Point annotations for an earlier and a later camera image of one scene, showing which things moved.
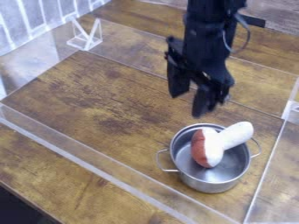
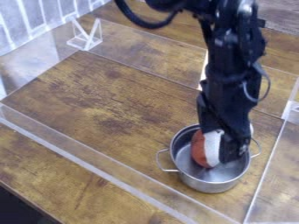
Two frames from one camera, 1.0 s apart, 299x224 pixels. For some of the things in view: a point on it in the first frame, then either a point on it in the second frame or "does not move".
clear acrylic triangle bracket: [84, 40] does not move
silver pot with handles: [217, 178] does not move
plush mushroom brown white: [208, 143] does not move
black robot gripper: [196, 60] -> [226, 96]
